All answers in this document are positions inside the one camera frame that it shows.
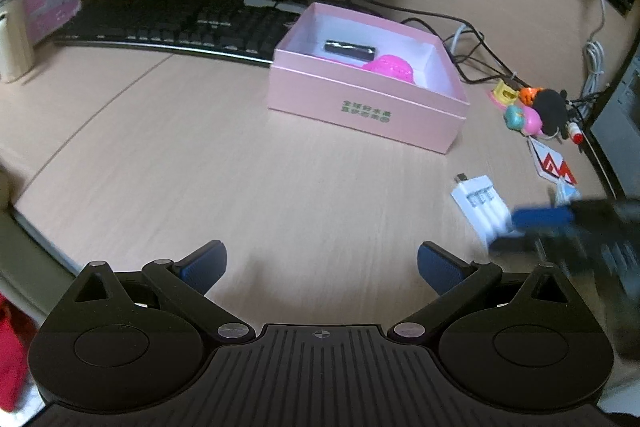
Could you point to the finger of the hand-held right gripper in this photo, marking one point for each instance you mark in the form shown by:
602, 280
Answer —
542, 216
515, 243

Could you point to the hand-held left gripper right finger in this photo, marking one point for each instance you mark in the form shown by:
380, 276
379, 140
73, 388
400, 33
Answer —
437, 267

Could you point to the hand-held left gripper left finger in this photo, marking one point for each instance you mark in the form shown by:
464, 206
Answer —
202, 264

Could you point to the blue and white tissue packet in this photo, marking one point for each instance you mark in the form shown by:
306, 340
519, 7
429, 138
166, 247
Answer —
567, 193

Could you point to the red and white card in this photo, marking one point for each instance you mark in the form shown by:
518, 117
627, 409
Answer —
552, 164

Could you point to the white battery charger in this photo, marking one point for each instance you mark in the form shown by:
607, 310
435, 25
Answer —
477, 199

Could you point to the small bottle with red cap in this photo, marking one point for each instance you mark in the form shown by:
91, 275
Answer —
576, 134

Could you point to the teal and pink donut toy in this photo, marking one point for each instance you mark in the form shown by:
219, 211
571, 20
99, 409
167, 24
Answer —
525, 121

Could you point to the black plush toy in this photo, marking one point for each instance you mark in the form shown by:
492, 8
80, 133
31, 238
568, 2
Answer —
550, 109

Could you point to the orange toy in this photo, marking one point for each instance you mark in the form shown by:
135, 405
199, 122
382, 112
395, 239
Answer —
529, 96

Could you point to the yellow and pink toy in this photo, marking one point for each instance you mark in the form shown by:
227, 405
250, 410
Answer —
505, 94

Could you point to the pink cardboard box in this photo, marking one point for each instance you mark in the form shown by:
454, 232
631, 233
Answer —
350, 112

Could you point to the bright pink toy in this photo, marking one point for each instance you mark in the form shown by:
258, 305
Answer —
390, 67

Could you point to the red cloth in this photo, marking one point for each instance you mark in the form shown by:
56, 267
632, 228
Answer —
12, 347

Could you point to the black cylinder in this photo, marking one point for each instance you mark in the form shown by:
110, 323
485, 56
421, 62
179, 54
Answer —
350, 49

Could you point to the black keyboard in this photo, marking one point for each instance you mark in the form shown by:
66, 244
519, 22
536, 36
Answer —
150, 22

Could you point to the cream tumbler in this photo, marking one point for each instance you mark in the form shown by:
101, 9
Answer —
15, 42

